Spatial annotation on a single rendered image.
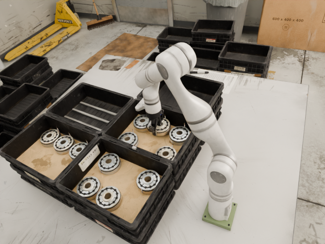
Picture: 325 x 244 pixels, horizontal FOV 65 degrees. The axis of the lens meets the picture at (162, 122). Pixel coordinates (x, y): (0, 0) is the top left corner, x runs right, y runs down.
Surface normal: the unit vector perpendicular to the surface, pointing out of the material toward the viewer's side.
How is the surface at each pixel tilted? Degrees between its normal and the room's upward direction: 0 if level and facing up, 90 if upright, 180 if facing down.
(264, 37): 73
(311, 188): 0
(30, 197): 0
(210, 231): 0
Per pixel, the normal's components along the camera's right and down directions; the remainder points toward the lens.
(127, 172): -0.11, -0.71
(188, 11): -0.41, 0.67
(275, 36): -0.42, 0.43
